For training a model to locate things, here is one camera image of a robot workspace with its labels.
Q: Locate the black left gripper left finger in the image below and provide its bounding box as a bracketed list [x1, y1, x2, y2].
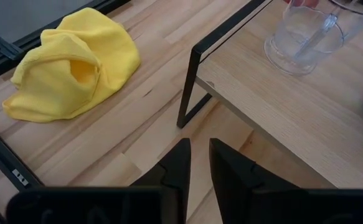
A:
[130, 138, 192, 224]

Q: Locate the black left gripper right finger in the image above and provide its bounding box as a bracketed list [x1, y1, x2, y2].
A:
[209, 138, 301, 224]

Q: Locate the wooden shelf with black legs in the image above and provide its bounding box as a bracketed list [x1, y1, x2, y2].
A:
[176, 0, 363, 189]

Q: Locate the clear plastic cup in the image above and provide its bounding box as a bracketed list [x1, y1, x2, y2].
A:
[263, 5, 346, 77]

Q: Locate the red ribbed plastic cup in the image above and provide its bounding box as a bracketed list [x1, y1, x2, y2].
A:
[283, 0, 321, 9]

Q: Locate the crumpled yellow cloth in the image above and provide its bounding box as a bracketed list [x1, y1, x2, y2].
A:
[2, 7, 142, 124]

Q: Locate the black metal table frame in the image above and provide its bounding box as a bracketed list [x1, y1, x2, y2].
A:
[0, 0, 133, 224]

